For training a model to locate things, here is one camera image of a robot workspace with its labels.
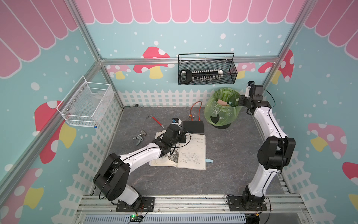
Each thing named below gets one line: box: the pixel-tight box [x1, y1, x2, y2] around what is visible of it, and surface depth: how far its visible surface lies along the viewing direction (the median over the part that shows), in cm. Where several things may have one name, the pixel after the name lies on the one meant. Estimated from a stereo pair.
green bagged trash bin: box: [204, 87, 242, 130], surface depth 98 cm
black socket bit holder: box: [179, 69, 224, 84], surface depth 91 cm
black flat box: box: [183, 120, 205, 133], surface depth 109 cm
